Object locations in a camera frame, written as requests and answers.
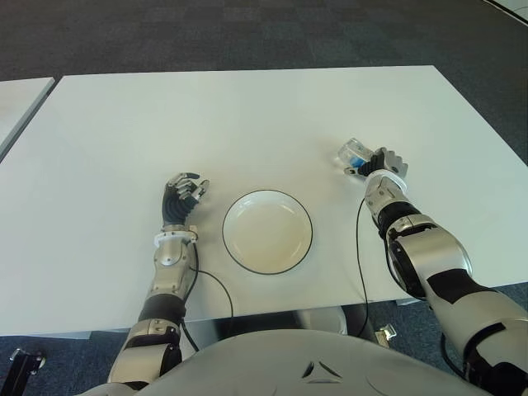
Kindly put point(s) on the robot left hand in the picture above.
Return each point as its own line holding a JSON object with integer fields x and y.
{"x": 177, "y": 206}

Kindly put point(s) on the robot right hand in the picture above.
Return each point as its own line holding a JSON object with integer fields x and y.
{"x": 377, "y": 161}

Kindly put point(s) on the clear water bottle blue cap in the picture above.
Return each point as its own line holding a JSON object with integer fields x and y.
{"x": 350, "y": 149}

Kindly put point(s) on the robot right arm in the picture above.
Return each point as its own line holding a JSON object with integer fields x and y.
{"x": 433, "y": 255}

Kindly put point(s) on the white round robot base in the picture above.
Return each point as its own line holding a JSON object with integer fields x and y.
{"x": 326, "y": 319}

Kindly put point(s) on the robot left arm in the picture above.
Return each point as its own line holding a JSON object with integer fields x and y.
{"x": 169, "y": 264}

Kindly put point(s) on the white plate black rim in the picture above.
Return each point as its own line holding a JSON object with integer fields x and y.
{"x": 268, "y": 231}

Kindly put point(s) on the grey robot torso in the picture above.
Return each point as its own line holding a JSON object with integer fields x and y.
{"x": 268, "y": 363}

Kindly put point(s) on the white side table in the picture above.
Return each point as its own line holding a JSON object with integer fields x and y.
{"x": 18, "y": 103}

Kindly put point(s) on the black wheeled stand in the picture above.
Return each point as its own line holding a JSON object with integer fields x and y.
{"x": 24, "y": 365}

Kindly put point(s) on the small metal floor bracket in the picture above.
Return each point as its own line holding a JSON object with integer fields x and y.
{"x": 385, "y": 333}

